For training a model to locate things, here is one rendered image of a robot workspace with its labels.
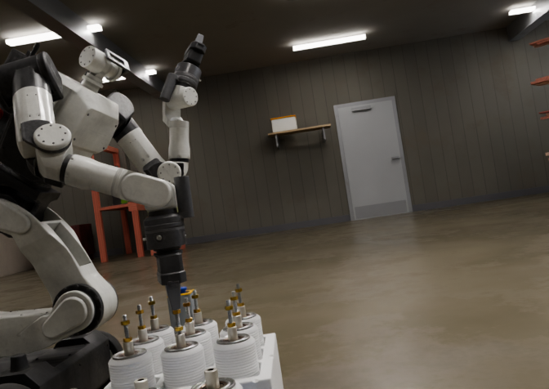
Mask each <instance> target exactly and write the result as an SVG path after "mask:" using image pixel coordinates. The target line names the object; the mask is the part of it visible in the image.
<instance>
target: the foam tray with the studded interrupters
mask: <svg viewBox="0 0 549 389"><path fill-rule="evenodd" d="M263 338H264V343H265V345H264V346H263V347H261V353H262V359H261V360H258V363H259V369H260V375H258V376H256V377H250V378H240V379H235V381H236V382H238V383H239V384H240V385H241V386H242V387H243V389H283V379H282V374H281V368H280V363H279V352H278V346H277V340H276V335H275V333H269V334H263ZM154 376H155V382H156V385H155V386H154V387H161V388H163V389H165V386H164V380H163V374H162V373H161V374H156V375H154ZM193 386H194V385H193ZM191 387H192V386H187V387H176V388H170V389H191ZM104 389H112V388H111V382H110V383H109V384H108V385H107V386H106V387H105V388H104Z"/></svg>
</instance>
